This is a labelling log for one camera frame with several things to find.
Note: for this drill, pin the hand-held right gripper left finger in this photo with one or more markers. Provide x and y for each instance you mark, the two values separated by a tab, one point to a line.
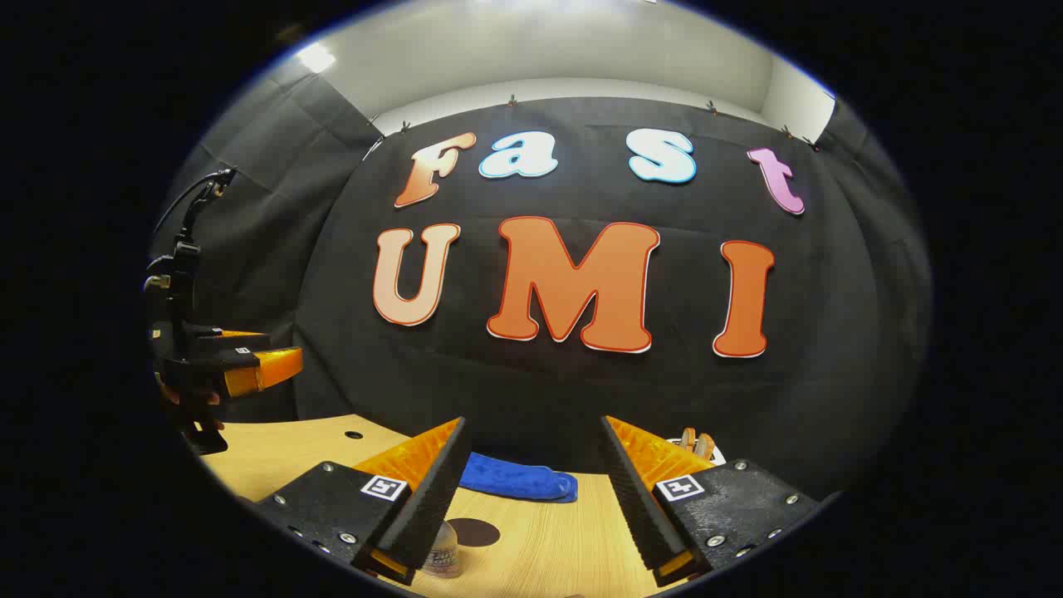
432	507

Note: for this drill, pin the ceiling light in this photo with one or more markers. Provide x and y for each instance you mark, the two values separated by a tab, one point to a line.
315	56

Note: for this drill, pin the toast slice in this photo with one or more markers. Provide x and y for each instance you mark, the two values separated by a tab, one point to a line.
705	445
688	438

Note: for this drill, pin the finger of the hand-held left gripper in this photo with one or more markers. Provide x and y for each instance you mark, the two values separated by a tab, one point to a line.
241	340
266	370

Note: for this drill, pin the silver water bottle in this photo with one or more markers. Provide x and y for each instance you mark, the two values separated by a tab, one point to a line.
444	552

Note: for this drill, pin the dark brown round coaster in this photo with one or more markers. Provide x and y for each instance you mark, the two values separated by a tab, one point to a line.
480	531

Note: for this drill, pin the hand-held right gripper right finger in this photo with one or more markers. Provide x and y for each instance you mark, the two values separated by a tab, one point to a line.
644	515

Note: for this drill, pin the blue towel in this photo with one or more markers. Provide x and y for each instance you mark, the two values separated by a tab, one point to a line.
515	480

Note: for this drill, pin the white toaster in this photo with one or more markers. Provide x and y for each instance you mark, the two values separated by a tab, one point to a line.
721	455

